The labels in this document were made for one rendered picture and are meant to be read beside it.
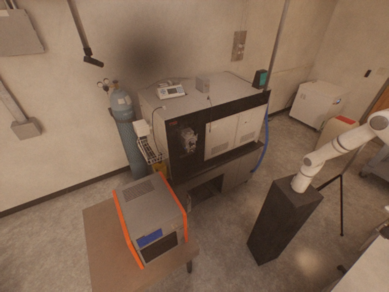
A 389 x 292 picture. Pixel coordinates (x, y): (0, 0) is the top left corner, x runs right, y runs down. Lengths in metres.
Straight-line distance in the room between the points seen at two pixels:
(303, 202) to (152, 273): 1.13
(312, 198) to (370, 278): 0.50
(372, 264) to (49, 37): 2.99
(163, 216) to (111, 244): 0.61
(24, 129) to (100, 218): 1.22
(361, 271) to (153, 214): 1.29
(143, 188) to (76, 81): 1.48
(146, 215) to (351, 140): 1.16
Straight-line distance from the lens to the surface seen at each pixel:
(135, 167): 2.65
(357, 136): 1.14
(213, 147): 1.88
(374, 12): 4.68
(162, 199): 1.25
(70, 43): 2.30
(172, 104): 1.62
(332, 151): 1.18
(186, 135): 1.49
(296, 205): 1.41
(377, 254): 1.76
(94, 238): 1.75
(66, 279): 2.56
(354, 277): 1.59
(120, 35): 2.34
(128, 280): 1.55
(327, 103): 4.25
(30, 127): 2.45
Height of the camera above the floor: 2.15
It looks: 39 degrees down
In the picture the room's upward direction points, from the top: straight up
